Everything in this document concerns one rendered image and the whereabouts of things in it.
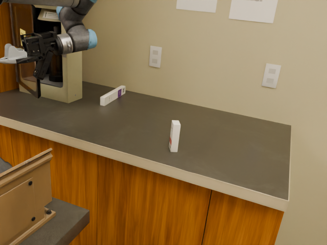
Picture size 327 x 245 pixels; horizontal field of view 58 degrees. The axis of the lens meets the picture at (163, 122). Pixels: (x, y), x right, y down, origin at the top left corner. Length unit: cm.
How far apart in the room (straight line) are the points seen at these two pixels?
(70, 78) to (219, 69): 76
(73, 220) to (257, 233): 60
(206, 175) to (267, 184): 19
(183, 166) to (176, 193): 12
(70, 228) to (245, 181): 55
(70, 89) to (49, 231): 91
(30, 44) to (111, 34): 79
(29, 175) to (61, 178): 67
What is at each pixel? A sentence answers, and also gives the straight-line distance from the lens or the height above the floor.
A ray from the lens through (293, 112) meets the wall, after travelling 162.
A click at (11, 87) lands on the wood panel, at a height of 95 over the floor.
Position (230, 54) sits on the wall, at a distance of 159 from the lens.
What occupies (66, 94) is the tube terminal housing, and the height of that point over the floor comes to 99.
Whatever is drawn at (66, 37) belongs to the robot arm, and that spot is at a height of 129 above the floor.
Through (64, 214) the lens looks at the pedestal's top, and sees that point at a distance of 80.
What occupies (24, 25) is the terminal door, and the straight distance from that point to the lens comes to 150.
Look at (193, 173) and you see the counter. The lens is 98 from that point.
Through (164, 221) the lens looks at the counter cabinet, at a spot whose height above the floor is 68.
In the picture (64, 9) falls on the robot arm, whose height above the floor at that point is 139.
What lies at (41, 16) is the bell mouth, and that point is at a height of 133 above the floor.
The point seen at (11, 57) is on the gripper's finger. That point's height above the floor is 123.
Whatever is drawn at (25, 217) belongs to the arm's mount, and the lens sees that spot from 72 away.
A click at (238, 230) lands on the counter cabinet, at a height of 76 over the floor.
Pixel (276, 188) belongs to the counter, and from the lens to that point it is 101.
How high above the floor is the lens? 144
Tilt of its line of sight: 22 degrees down
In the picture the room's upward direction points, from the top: 6 degrees clockwise
